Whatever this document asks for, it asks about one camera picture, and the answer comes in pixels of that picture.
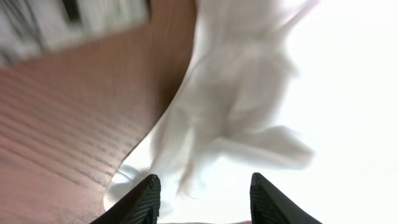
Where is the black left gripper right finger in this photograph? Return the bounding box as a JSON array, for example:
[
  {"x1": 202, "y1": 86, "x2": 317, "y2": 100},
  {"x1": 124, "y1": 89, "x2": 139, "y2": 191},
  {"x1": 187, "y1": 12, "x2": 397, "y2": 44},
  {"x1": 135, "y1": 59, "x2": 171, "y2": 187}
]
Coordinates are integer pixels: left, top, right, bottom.
[{"x1": 249, "y1": 172, "x2": 322, "y2": 224}]

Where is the white t-shirt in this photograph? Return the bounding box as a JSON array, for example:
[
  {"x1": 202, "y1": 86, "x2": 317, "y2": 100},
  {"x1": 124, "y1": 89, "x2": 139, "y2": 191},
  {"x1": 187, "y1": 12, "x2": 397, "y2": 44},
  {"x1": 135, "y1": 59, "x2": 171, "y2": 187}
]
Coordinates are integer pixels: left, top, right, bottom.
[{"x1": 102, "y1": 0, "x2": 398, "y2": 224}]

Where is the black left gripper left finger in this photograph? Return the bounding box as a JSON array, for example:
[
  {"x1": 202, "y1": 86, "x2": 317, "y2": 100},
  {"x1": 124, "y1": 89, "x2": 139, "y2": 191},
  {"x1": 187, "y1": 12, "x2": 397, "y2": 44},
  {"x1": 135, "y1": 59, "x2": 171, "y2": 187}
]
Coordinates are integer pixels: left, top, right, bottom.
[{"x1": 90, "y1": 174, "x2": 161, "y2": 224}]

